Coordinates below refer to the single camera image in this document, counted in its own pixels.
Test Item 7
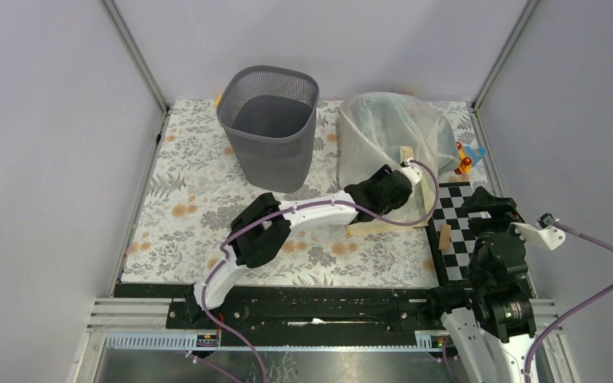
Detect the floral patterned table mat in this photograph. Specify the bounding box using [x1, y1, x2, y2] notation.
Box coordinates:
[120, 100, 484, 298]

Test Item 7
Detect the orange toy block car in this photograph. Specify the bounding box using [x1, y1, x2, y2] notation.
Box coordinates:
[454, 142, 473, 175]

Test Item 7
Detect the small wooden block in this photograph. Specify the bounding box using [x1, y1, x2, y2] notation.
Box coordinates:
[438, 223, 452, 251]

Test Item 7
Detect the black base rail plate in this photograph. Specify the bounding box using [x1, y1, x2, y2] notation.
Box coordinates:
[113, 283, 448, 348]

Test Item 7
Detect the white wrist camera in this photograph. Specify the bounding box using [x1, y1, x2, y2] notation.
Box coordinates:
[400, 160, 423, 186]
[509, 212, 566, 251]

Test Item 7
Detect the blue toy piece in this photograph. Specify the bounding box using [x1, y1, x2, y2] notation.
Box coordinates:
[467, 148, 487, 166]

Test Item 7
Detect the black white checkerboard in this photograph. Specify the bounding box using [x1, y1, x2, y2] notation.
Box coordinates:
[426, 182, 488, 286]

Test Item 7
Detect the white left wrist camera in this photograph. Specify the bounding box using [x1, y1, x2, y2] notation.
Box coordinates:
[400, 160, 423, 186]

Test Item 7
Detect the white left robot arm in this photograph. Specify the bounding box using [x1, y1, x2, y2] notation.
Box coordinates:
[184, 160, 423, 328]

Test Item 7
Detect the translucent white plastic bag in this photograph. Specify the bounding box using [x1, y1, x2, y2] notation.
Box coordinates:
[337, 92, 458, 235]

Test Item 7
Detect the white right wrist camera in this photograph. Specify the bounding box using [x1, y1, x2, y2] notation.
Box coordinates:
[509, 212, 566, 251]

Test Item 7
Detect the grey mesh trash bin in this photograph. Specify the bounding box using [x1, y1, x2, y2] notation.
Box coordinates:
[216, 65, 319, 193]

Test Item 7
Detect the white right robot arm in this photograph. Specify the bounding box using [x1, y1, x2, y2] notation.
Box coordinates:
[425, 187, 536, 382]

